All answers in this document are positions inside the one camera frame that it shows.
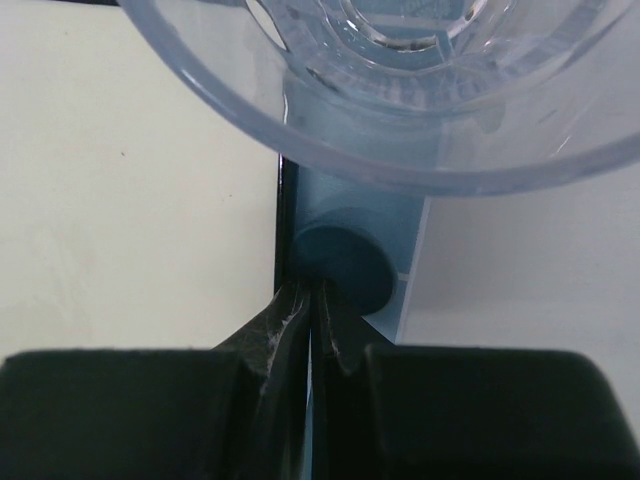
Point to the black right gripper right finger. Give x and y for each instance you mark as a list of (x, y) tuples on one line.
[(385, 411)]

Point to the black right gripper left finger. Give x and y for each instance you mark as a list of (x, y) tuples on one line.
[(235, 411)]

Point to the blue plastic spoon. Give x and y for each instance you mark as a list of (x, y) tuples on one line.
[(356, 264)]

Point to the square white plate dark rim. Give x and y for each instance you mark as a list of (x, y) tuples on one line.
[(132, 215)]

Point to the blue grid placemat cloth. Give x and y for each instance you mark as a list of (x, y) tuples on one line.
[(311, 196)]

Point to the clear drinking glass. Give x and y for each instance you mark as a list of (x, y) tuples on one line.
[(451, 98)]

